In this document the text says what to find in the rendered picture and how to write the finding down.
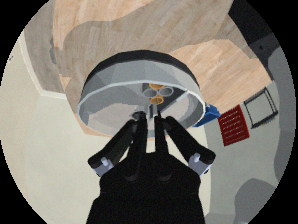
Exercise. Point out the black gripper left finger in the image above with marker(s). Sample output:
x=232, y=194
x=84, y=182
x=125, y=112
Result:
x=114, y=150

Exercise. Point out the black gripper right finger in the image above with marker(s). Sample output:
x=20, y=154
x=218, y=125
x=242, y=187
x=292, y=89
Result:
x=201, y=158

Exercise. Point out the blue crate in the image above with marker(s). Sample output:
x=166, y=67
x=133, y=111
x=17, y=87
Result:
x=209, y=117

